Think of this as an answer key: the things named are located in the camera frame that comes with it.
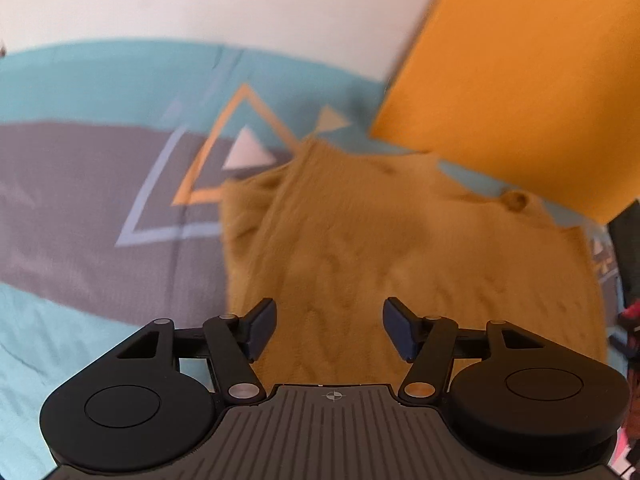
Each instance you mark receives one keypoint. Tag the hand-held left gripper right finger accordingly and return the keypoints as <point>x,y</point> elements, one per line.
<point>398,324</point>

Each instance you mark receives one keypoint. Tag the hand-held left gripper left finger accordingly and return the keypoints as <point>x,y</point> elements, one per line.
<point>262,324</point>

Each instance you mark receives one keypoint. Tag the blue grey printed bed sheet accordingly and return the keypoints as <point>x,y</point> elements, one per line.
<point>90,200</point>

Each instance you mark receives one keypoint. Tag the red and black object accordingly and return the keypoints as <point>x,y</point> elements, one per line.
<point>631,327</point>

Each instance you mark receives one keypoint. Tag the orange board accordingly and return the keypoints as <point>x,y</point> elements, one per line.
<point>520,75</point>

